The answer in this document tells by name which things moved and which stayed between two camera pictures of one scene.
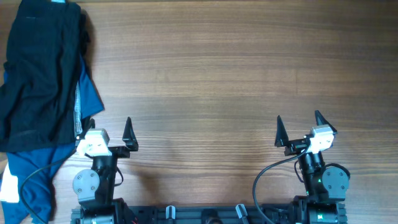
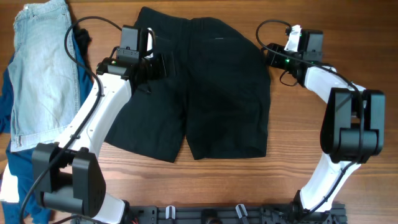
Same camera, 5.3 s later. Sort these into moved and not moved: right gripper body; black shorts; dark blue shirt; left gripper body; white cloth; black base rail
Moved: black shorts; right gripper body; left gripper body
Not moved: white cloth; dark blue shirt; black base rail
